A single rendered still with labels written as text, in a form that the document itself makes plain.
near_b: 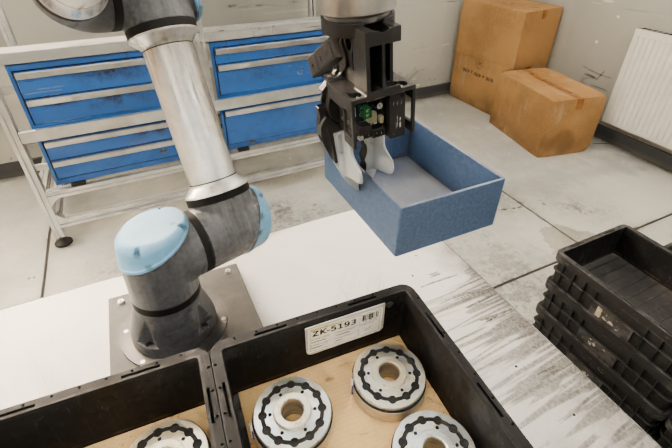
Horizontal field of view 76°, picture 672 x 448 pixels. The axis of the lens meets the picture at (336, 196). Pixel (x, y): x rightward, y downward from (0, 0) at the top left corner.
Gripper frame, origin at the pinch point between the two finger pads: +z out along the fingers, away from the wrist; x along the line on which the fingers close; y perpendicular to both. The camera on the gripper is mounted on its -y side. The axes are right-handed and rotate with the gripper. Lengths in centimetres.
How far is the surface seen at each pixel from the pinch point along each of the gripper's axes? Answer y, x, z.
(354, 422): 14.4, -9.3, 28.1
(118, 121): -162, -43, 49
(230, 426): 13.9, -23.5, 16.8
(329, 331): 4.3, -7.9, 21.6
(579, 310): -5, 67, 71
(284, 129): -168, 34, 78
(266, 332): 3.4, -16.4, 17.5
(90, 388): 2.7, -37.6, 15.5
